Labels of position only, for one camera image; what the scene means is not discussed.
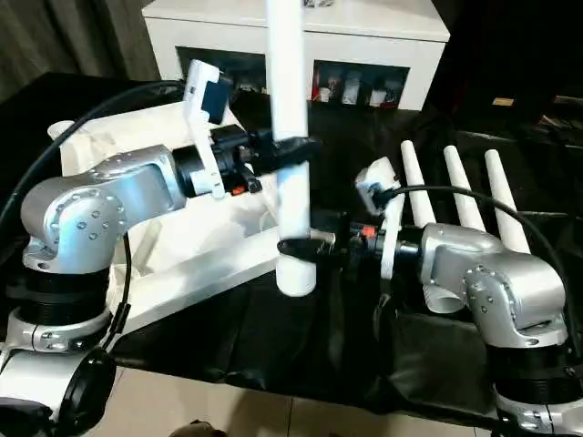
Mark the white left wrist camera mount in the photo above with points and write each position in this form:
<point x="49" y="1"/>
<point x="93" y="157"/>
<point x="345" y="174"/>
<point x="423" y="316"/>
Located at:
<point x="200" y="118"/>

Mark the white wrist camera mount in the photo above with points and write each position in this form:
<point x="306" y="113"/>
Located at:
<point x="200" y="118"/>
<point x="387" y="182"/>

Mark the white plastic table leg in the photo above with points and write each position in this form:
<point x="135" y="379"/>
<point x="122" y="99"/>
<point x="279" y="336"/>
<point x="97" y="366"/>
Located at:
<point x="416" y="182"/>
<point x="462" y="186"/>
<point x="505" y="200"/>
<point x="289" y="91"/>

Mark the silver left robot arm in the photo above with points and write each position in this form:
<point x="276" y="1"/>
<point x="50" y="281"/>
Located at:
<point x="91" y="218"/>

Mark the small grey object on cabinet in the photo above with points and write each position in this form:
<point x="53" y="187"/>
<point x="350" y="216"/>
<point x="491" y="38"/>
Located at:
<point x="316" y="3"/>

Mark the white cabinet with glass doors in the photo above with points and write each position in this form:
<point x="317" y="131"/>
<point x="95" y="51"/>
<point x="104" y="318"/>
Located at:
<point x="373" y="36"/>

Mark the black work mat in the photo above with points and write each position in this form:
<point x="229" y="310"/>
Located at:
<point x="319" y="346"/>

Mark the grey curtain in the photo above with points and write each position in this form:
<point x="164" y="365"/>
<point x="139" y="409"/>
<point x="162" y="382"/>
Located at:
<point x="68" y="36"/>

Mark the small yellow-brown block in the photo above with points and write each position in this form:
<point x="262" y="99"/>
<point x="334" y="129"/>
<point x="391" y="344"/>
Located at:
<point x="503" y="101"/>

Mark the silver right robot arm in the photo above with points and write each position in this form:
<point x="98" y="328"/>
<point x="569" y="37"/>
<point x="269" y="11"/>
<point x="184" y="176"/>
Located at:
<point x="492" y="282"/>

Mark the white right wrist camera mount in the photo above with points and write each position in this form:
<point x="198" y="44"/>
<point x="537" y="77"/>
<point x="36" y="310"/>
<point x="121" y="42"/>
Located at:
<point x="387" y="182"/>

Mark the white plastic table top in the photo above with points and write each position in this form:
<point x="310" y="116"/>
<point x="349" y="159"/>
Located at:
<point x="205" y="255"/>

